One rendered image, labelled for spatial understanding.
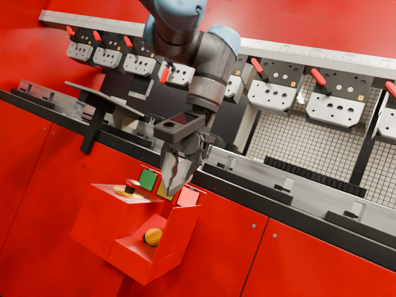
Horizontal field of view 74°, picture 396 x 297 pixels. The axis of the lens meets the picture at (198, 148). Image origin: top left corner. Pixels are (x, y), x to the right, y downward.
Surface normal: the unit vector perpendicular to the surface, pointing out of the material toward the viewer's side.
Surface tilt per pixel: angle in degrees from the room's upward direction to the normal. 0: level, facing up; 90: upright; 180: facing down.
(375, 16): 90
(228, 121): 90
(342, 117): 90
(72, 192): 90
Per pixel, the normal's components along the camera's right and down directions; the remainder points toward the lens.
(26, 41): 0.85, 0.31
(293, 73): -0.39, -0.18
